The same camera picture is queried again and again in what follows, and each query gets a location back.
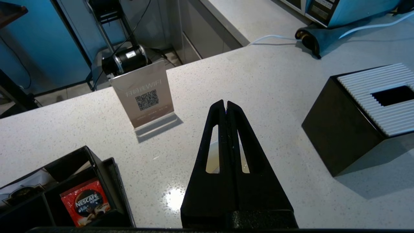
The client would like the dark slate cloth bundle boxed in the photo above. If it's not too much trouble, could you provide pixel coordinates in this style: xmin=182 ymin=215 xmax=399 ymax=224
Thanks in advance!
xmin=295 ymin=19 xmax=372 ymax=59

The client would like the QR code sign stand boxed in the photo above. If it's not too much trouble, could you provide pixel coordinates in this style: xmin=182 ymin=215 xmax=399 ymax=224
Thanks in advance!
xmin=109 ymin=59 xmax=178 ymax=136

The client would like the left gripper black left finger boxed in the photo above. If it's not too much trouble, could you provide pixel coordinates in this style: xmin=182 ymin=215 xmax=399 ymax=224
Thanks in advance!
xmin=180 ymin=99 xmax=238 ymax=228

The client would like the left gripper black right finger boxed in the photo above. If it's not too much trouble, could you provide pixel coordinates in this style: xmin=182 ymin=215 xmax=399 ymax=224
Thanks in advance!
xmin=226 ymin=101 xmax=294 ymax=212

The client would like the white power cable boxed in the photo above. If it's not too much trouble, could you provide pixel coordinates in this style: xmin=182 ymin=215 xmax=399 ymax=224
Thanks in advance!
xmin=339 ymin=11 xmax=414 ymax=39

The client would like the silver microwave oven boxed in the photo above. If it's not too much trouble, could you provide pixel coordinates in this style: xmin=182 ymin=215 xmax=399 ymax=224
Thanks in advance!
xmin=281 ymin=0 xmax=401 ymax=28

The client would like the white wrapped packet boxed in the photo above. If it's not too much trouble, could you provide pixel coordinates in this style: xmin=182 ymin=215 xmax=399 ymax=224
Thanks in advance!
xmin=0 ymin=168 xmax=52 ymax=207

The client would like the thin white cable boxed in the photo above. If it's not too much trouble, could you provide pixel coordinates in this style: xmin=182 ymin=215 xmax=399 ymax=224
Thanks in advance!
xmin=247 ymin=34 xmax=296 ymax=46

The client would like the red Nescafe sachet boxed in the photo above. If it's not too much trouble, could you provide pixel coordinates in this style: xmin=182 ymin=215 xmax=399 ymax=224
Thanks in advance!
xmin=60 ymin=178 xmax=111 ymax=227

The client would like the black compartment organizer box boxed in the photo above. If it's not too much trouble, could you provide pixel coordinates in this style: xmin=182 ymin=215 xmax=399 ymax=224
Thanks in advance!
xmin=0 ymin=146 xmax=136 ymax=228

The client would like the black silver cylinder motor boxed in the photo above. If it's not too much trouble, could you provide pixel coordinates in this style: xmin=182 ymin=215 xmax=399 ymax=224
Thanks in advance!
xmin=101 ymin=45 xmax=149 ymax=77

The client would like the grey kitchen base cabinet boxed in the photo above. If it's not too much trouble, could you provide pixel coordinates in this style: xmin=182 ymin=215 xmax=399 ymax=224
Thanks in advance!
xmin=175 ymin=0 xmax=249 ymax=63

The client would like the black tissue box white lid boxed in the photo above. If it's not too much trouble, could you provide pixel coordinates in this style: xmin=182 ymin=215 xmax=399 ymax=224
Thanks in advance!
xmin=301 ymin=63 xmax=414 ymax=177

